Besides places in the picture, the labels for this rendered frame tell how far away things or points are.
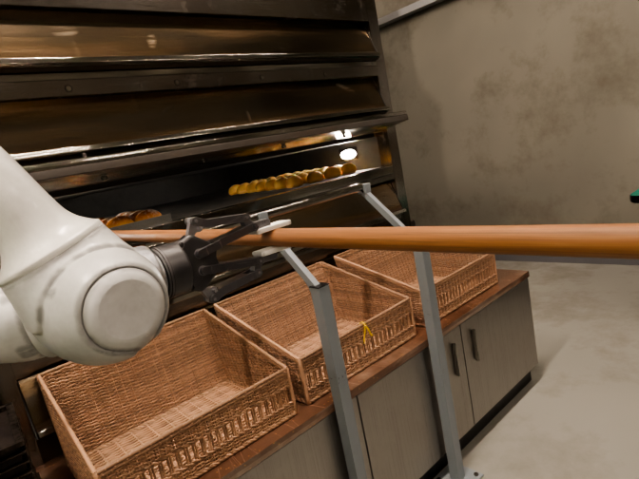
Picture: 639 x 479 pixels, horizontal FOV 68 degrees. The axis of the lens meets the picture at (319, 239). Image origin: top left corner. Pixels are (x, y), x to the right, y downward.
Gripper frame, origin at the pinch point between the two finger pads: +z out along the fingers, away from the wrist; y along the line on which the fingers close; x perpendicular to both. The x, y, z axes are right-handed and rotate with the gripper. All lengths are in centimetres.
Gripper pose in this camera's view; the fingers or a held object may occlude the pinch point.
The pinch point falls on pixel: (272, 238)
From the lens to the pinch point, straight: 78.5
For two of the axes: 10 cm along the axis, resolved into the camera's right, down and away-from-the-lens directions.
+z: 7.3, -2.6, 6.4
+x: 6.6, 0.0, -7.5
